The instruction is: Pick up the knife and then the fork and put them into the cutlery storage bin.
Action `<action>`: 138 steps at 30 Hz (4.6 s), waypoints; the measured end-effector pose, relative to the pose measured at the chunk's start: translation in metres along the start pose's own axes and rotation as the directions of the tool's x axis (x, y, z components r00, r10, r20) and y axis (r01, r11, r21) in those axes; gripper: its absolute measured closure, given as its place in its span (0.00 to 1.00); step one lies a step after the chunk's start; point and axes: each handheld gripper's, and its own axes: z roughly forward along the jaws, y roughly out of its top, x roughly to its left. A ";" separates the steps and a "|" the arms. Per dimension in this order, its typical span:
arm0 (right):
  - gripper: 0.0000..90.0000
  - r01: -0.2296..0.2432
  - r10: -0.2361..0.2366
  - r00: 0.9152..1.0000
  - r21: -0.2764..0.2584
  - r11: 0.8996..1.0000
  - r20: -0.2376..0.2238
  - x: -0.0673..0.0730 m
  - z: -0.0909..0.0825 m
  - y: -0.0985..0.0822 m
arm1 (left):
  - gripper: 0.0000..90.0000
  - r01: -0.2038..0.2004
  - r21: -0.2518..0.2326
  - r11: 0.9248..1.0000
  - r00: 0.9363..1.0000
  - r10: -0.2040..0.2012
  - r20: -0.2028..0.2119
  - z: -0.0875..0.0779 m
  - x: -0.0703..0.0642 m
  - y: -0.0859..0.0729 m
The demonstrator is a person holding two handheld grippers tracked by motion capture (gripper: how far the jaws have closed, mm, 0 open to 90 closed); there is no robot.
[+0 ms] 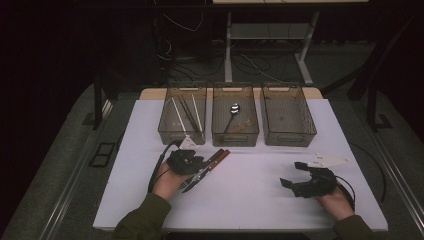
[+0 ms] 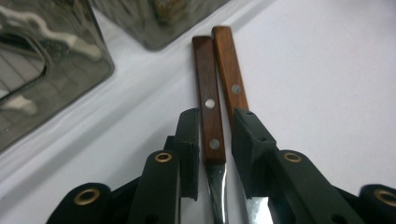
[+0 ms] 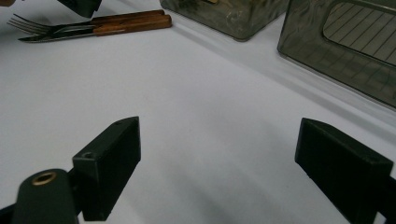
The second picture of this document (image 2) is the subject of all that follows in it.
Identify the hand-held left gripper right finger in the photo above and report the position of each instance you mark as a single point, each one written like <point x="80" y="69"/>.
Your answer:
<point x="252" y="155"/>

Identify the smoky clear plastic bin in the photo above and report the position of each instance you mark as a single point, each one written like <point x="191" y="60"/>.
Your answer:
<point x="62" y="77"/>
<point x="149" y="28"/>

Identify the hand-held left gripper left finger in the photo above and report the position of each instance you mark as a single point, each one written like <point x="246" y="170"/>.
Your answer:
<point x="190" y="155"/>

